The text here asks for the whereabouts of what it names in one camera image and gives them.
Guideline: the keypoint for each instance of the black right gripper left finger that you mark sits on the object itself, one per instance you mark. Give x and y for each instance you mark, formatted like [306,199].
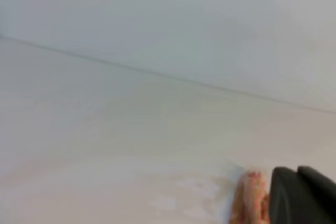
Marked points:
[290,199]

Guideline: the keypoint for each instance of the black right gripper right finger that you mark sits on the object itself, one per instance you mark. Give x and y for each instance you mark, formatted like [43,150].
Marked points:
[322,187]

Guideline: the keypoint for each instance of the pink white rag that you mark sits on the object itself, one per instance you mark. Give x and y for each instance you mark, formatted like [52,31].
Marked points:
[251,200]

